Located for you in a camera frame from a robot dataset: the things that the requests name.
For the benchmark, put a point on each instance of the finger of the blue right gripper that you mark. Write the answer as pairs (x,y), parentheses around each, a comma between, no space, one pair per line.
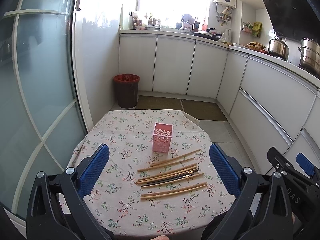
(305,164)

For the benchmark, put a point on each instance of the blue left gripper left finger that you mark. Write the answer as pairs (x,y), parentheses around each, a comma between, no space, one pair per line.
(90,169)

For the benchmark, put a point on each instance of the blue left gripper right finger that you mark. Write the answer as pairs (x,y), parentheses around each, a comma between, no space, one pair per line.
(226,172)

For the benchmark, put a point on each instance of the black chopstick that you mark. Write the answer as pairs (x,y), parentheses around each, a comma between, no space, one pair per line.
(175,177)

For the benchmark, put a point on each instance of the white kitchen cabinets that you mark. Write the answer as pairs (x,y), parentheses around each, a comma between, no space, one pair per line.
(267,101)

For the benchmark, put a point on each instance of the olive floor mat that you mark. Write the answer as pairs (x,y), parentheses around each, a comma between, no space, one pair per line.
(203,110)
(152,102)

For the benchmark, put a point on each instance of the floral tablecloth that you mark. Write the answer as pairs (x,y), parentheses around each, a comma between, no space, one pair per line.
(115,199)

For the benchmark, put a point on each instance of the glass sliding door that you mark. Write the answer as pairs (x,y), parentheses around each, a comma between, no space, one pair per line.
(41,121)

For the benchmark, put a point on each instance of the pink perforated utensil holder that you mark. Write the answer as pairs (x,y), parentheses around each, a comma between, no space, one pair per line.
(161,137)

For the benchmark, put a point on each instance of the dark red trash bin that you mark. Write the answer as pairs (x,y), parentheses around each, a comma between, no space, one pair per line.
(126,89)

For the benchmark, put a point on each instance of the steel stock pot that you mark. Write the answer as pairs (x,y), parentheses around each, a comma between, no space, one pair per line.
(309,58)

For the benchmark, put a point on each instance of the steel kettle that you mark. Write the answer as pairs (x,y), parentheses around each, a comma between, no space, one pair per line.
(278,48)

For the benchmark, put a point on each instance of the black frying pan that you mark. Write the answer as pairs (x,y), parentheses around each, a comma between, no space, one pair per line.
(210,33)

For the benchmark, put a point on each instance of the yellow snack bag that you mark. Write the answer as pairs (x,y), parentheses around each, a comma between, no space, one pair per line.
(256,30)

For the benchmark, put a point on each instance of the black range hood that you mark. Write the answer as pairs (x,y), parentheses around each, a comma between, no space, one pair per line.
(293,19)

